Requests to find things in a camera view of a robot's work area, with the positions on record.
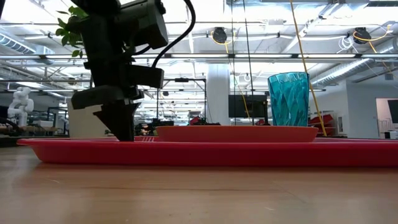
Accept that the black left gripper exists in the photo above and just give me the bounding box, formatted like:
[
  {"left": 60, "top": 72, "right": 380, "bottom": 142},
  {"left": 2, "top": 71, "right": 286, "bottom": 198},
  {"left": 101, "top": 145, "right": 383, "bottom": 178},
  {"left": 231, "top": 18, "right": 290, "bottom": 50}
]
[{"left": 71, "top": 51, "right": 141, "bottom": 141}]

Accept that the red plastic tray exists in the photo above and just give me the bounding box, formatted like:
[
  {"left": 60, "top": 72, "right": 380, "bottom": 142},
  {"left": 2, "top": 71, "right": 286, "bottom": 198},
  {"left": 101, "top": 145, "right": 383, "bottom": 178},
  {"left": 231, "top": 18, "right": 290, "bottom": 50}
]
[{"left": 17, "top": 138, "right": 398, "bottom": 167}]

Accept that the coral plastic plate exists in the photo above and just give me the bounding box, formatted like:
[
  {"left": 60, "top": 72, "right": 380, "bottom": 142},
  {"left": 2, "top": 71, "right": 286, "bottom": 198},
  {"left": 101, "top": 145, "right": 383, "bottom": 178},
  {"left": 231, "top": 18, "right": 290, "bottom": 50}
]
[{"left": 155, "top": 125, "right": 319, "bottom": 143}]

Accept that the teal faceted plastic cup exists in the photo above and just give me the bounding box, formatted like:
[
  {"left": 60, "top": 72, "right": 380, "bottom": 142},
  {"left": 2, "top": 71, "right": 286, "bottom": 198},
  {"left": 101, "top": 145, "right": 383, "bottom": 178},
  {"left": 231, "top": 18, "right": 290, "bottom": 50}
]
[{"left": 267, "top": 72, "right": 310, "bottom": 127}]

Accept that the white plant pot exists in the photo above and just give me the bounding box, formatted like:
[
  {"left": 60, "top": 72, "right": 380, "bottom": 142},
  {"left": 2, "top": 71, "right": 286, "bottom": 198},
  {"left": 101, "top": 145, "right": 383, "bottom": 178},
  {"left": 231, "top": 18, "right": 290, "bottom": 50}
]
[{"left": 66, "top": 98, "right": 118, "bottom": 138}]

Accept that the cluttered workbench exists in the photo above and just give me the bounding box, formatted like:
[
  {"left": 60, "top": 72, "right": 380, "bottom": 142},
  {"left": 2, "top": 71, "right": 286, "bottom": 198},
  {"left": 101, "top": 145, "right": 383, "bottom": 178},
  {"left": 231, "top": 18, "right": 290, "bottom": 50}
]
[{"left": 0, "top": 124, "right": 68, "bottom": 138}]

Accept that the white building column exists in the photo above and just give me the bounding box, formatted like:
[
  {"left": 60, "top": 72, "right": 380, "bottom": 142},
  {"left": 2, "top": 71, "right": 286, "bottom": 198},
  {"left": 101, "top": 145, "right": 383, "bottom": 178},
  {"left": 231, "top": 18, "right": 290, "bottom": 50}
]
[{"left": 206, "top": 64, "right": 231, "bottom": 125}]

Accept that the long ceiling light bar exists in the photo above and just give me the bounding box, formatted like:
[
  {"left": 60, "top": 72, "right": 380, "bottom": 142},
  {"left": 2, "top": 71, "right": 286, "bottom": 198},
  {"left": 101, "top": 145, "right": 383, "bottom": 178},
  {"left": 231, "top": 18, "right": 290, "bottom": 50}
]
[{"left": 0, "top": 53, "right": 398, "bottom": 60}]

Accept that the red storage bin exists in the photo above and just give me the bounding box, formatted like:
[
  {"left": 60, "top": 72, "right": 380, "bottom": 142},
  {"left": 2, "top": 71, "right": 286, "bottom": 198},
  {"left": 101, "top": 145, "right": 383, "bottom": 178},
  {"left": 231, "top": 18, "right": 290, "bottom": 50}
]
[
  {"left": 310, "top": 124, "right": 337, "bottom": 136},
  {"left": 309, "top": 114, "right": 334, "bottom": 126}
]

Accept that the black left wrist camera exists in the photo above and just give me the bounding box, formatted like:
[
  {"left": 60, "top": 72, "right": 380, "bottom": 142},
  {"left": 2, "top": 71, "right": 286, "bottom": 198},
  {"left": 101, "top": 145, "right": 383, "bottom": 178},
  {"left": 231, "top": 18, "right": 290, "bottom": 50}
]
[{"left": 124, "top": 64, "right": 165, "bottom": 89}]

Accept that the black gantry frame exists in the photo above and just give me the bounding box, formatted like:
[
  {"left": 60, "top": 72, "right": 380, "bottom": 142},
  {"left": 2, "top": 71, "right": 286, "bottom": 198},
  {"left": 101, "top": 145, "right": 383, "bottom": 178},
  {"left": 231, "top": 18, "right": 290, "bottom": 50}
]
[{"left": 156, "top": 77, "right": 208, "bottom": 125}]

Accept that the silver ventilation duct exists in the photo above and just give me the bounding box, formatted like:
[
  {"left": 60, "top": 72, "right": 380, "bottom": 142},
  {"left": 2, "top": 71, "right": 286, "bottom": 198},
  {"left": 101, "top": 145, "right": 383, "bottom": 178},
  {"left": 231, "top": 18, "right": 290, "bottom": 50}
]
[
  {"left": 0, "top": 32, "right": 55, "bottom": 65},
  {"left": 310, "top": 39, "right": 398, "bottom": 88}
]

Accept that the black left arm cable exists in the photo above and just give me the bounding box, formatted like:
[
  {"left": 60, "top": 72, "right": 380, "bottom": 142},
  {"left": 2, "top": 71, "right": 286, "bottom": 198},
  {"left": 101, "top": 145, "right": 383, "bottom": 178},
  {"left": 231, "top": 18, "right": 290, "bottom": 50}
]
[{"left": 151, "top": 0, "right": 197, "bottom": 68}]

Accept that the black hanging cable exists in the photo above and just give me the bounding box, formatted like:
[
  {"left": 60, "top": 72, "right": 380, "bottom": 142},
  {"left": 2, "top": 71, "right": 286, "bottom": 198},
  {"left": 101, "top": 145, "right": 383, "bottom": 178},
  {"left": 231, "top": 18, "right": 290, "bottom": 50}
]
[
  {"left": 231, "top": 0, "right": 236, "bottom": 126},
  {"left": 242, "top": 0, "right": 255, "bottom": 126}
]

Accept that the black ceiling cable reel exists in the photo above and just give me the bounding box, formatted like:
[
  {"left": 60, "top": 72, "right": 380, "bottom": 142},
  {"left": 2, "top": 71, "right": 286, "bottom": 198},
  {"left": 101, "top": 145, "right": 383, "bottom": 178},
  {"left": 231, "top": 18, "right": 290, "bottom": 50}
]
[
  {"left": 353, "top": 27, "right": 371, "bottom": 44},
  {"left": 213, "top": 27, "right": 228, "bottom": 44}
]

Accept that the thin yellow hanging cable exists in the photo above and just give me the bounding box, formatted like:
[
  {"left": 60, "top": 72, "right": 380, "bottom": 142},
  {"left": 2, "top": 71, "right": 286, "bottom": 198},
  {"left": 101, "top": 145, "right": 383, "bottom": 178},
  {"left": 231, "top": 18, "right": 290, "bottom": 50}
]
[{"left": 224, "top": 42, "right": 251, "bottom": 124}]

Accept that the thick yellow hanging cable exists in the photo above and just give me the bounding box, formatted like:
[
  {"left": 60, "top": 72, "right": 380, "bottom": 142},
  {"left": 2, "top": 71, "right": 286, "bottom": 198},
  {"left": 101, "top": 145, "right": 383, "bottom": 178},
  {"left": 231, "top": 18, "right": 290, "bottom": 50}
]
[{"left": 289, "top": 0, "right": 328, "bottom": 137}]

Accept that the white coiled cable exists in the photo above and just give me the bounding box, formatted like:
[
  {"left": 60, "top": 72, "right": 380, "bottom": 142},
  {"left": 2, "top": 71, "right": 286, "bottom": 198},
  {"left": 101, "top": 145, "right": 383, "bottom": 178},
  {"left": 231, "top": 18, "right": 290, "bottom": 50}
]
[{"left": 338, "top": 36, "right": 358, "bottom": 54}]

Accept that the yellow reel cable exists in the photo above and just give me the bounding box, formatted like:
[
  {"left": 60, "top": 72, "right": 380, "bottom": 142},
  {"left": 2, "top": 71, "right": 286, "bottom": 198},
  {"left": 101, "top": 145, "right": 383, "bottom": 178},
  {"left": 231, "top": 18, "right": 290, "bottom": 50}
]
[{"left": 353, "top": 24, "right": 398, "bottom": 80}]

